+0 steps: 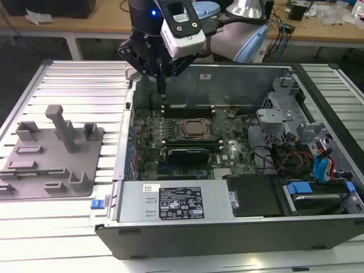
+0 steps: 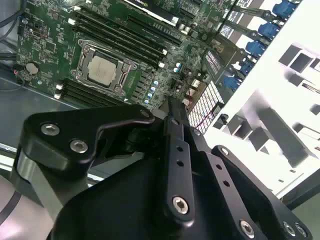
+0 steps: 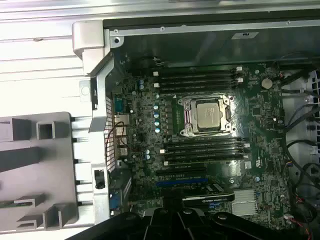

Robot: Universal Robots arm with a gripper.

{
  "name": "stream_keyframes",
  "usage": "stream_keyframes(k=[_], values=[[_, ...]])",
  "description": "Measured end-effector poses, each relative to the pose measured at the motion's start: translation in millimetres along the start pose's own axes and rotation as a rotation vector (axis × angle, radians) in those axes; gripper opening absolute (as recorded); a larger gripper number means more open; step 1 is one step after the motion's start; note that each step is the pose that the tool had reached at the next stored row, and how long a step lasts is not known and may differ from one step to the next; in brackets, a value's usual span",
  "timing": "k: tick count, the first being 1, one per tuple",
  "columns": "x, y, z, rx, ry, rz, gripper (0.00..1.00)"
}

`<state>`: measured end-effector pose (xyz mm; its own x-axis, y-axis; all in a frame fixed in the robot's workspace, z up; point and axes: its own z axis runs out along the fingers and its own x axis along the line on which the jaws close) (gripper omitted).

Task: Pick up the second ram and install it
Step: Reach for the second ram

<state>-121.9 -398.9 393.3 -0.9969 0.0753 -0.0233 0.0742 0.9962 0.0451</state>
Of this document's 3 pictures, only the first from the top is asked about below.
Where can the small black power adapter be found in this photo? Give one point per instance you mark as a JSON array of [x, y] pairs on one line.
[[290, 28]]

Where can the large black equipment case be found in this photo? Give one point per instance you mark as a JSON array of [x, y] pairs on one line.
[[48, 7]]

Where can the grey metal drive cage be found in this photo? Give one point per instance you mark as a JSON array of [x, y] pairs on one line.
[[276, 116]]

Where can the installed green RAM stick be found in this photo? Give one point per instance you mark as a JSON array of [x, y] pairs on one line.
[[199, 106]]

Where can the round coin battery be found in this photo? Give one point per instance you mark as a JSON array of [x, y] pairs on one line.
[[231, 115]]

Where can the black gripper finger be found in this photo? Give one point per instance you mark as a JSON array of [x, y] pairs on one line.
[[164, 88], [129, 54]]

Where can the black open PC case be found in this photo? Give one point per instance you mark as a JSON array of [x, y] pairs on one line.
[[227, 239]]

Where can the black plastic drive cover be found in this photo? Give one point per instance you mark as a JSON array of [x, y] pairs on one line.
[[256, 196]]

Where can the black RAM slot bank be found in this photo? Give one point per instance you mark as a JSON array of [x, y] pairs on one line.
[[187, 113], [193, 144]]

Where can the silver chipset heatsink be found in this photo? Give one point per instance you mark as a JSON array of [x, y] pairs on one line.
[[221, 173]]

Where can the green motherboard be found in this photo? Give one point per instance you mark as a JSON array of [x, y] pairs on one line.
[[241, 153]]

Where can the silver CPU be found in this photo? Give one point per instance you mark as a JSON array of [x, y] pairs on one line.
[[196, 127]]

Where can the grey plastic parts rack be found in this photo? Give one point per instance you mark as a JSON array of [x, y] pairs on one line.
[[57, 159]]

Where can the black box on desk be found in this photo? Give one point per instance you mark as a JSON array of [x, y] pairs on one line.
[[297, 11]]

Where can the black graphics card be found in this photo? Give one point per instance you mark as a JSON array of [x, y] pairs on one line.
[[187, 156]]

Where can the blue case latch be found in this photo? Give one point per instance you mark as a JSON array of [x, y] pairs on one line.
[[96, 204]]

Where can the grey power supply black label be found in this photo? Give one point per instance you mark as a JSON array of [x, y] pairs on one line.
[[136, 199]]

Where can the hard disk in blue carrier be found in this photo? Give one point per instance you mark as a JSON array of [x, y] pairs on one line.
[[312, 199]]

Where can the crumpled white paper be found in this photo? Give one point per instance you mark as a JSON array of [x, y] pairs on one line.
[[38, 17]]

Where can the wooden desk white frame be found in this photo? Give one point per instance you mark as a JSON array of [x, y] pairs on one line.
[[94, 22], [327, 31]]

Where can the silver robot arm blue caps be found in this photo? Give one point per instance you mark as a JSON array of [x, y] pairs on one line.
[[239, 39]]

